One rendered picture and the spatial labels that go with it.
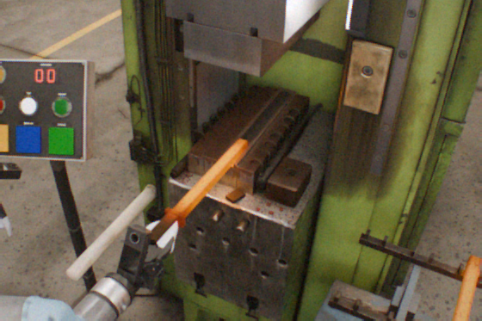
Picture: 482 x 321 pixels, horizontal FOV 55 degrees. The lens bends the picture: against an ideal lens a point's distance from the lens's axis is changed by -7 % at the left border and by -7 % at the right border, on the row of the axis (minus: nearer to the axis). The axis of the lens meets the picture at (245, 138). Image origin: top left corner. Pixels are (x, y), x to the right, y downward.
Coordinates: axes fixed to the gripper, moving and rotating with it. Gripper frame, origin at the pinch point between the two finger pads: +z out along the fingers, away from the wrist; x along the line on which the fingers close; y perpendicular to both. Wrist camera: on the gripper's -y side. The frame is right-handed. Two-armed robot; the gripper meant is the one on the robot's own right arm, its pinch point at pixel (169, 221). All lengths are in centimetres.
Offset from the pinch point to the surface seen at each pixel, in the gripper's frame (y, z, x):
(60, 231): 100, 48, -104
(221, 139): 2.4, 36.1, -6.4
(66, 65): -17, 21, -47
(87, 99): -8.9, 20.8, -40.5
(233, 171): 4.5, 27.6, 1.8
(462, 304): 8, 13, 65
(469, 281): 8, 20, 66
